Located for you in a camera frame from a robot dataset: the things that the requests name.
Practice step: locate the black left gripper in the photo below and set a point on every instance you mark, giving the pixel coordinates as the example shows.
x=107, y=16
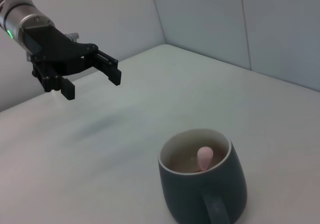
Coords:
x=57, y=54

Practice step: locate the grey ceramic mug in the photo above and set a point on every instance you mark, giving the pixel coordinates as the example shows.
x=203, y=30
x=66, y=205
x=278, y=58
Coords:
x=202, y=194

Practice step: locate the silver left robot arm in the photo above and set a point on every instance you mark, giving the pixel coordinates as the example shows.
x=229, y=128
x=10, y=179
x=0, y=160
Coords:
x=20, y=16

